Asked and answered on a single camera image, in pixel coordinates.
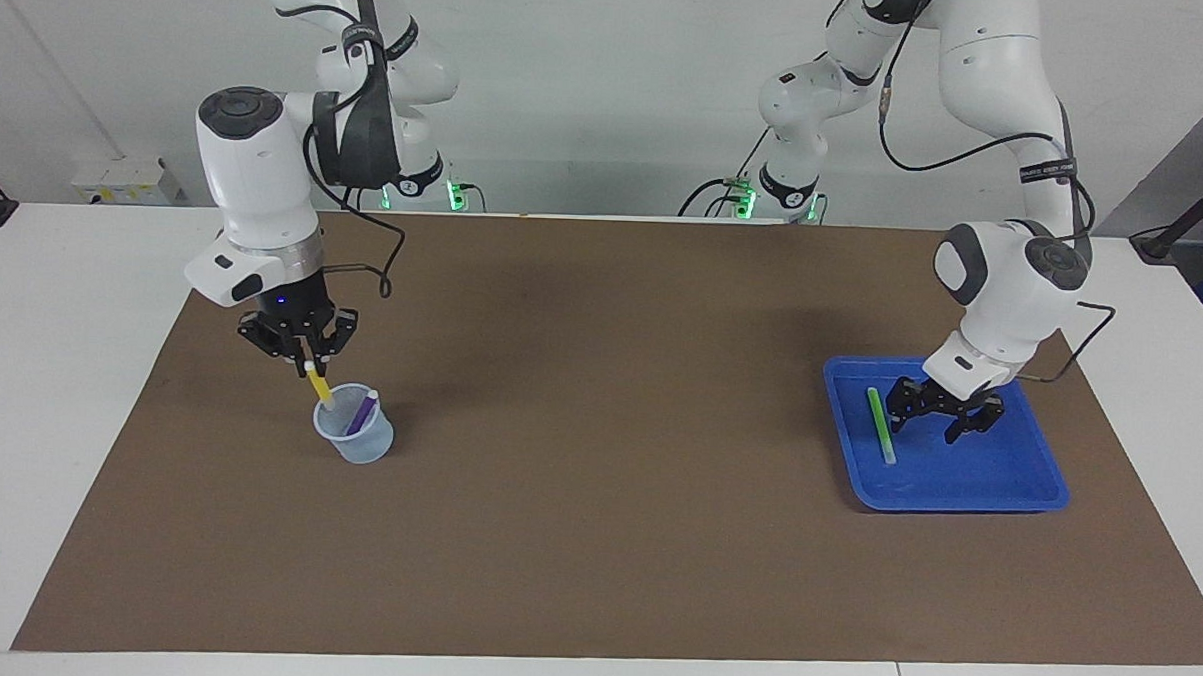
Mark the white plug with green light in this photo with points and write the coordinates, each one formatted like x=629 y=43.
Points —
x=458 y=195
x=741 y=198

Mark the green pen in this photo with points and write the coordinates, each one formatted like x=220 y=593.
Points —
x=882 y=433

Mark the brown table mat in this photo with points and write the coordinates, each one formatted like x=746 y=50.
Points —
x=597 y=478

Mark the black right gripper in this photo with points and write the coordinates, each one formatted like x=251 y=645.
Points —
x=297 y=312

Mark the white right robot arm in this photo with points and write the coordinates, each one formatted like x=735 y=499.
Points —
x=257 y=176

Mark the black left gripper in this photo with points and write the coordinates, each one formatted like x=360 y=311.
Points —
x=954 y=405

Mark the black stand with pole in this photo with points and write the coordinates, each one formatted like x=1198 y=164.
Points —
x=1155 y=244

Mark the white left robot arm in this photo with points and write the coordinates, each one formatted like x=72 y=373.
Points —
x=1003 y=302

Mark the blue plastic tray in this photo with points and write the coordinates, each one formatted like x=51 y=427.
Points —
x=997 y=482

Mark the yellow pen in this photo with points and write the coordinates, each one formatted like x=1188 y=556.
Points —
x=321 y=390

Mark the white box with yellow stickers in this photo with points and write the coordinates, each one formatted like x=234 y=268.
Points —
x=117 y=176

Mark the translucent plastic cup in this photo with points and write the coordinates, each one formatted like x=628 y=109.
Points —
x=367 y=452

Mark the purple pen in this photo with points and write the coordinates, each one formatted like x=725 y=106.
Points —
x=363 y=413

